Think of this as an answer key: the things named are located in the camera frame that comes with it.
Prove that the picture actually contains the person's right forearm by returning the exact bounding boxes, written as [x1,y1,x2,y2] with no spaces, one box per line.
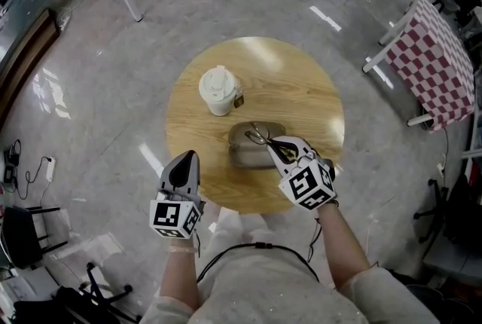
[318,201,372,292]

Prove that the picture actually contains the person's left forearm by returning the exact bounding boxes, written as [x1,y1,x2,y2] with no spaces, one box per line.
[160,237,200,312]

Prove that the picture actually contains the person's light grey clothing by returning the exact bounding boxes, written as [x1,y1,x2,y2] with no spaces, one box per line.
[139,209,441,324]

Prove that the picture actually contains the white lidded cup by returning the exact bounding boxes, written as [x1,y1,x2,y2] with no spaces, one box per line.
[198,65,245,117]

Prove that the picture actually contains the dark-framed eyeglasses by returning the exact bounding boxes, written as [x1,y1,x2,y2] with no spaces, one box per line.
[244,122,282,147]

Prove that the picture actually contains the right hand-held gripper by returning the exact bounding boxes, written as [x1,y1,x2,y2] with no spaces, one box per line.
[265,136,338,212]

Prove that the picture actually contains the black office chair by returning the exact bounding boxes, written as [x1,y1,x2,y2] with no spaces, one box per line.
[413,173,482,245]

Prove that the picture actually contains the red white checkered table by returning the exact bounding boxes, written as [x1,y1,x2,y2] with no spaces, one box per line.
[363,0,476,134]

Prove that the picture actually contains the black chest cable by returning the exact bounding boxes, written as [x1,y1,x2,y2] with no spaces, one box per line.
[195,241,321,284]

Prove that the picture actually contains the black folding chair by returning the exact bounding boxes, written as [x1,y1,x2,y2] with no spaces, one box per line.
[0,204,69,271]

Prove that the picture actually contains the brown glasses case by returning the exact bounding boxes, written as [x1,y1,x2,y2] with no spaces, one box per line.
[227,121,289,170]

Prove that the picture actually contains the black office chair base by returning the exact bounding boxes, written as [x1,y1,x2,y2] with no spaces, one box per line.
[56,261,133,324]

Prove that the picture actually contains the black charger device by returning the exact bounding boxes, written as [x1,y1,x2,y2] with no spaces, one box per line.
[2,139,22,184]

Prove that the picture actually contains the round wooden table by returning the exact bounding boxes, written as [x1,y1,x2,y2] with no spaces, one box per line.
[164,36,346,215]

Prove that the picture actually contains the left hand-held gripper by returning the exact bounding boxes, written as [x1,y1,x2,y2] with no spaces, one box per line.
[149,150,206,240]

